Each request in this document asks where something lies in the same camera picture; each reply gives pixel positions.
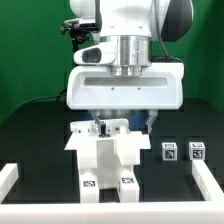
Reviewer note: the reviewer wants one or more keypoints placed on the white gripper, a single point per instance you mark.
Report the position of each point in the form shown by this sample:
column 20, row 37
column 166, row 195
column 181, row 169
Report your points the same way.
column 94, row 88

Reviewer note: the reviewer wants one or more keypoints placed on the white chair seat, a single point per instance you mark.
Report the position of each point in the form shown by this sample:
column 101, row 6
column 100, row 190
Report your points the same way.
column 103, row 164

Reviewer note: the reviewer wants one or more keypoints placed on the white tag cube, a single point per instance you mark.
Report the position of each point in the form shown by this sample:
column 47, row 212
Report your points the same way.
column 169, row 151
column 197, row 150

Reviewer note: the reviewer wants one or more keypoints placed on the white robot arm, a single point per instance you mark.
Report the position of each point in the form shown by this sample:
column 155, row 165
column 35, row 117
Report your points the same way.
column 118, row 72

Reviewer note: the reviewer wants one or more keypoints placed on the white U-shaped fence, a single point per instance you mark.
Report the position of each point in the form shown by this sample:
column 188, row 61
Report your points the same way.
column 208, row 211

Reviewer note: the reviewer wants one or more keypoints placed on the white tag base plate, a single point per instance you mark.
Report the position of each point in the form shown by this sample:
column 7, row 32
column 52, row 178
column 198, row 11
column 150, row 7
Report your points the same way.
column 90, row 142

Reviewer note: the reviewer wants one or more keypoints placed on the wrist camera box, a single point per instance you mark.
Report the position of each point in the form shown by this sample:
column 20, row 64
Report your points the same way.
column 101, row 54

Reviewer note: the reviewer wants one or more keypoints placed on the rear camera on stand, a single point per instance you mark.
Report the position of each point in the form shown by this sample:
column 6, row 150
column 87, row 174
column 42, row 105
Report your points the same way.
column 78, row 30

